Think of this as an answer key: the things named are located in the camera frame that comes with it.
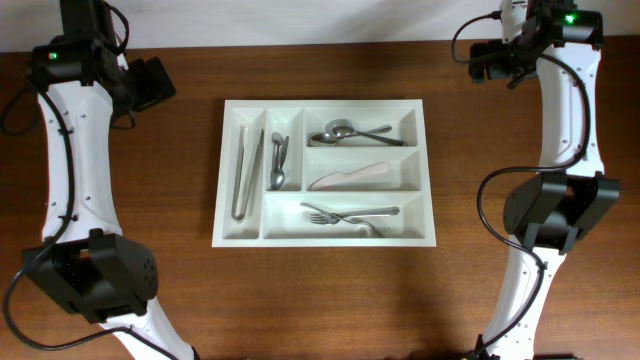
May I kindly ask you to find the small steel teaspoon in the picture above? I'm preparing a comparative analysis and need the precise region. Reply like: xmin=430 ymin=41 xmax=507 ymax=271
xmin=278 ymin=136 xmax=290 ymax=170
xmin=270 ymin=132 xmax=285 ymax=190

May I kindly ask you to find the large steel spoon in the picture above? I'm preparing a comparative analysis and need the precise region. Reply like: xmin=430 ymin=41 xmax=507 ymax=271
xmin=325 ymin=119 xmax=408 ymax=146
xmin=307 ymin=125 xmax=393 ymax=147

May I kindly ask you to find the pink plastic knife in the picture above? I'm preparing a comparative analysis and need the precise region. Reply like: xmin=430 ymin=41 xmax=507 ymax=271
xmin=309 ymin=162 xmax=390 ymax=191

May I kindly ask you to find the steel fork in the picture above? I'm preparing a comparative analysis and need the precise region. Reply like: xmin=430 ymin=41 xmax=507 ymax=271
xmin=309 ymin=207 xmax=400 ymax=225
xmin=301 ymin=202 xmax=399 ymax=238

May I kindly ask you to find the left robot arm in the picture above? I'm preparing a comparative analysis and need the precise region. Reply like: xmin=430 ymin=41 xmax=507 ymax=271
xmin=22 ymin=0 xmax=197 ymax=359

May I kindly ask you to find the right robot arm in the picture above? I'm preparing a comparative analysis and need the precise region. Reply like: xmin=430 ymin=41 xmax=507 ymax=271
xmin=466 ymin=1 xmax=620 ymax=359

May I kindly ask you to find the white plastic cutlery tray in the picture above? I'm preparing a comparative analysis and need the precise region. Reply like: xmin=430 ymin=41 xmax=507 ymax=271
xmin=212 ymin=99 xmax=436 ymax=248

